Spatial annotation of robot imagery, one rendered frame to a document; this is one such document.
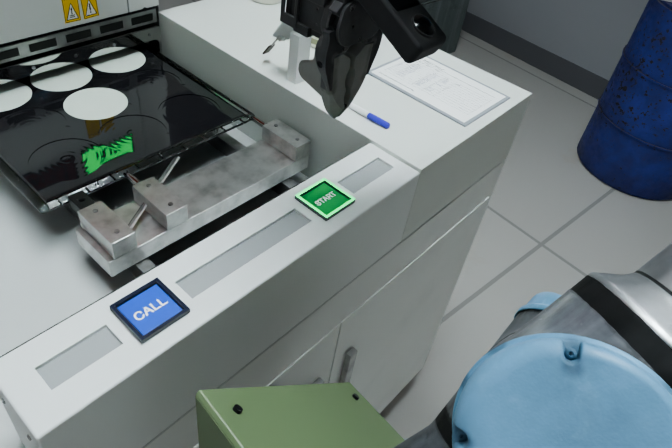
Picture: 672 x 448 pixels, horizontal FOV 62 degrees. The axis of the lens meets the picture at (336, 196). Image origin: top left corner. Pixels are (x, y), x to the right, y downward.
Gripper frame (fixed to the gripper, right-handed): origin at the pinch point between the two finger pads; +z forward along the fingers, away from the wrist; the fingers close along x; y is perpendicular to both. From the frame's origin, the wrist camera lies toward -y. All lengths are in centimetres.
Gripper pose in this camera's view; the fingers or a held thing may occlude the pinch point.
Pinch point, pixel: (341, 110)
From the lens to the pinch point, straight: 64.4
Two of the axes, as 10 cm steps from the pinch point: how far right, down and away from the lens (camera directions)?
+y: -7.4, -5.1, 4.4
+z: -1.3, 7.5, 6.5
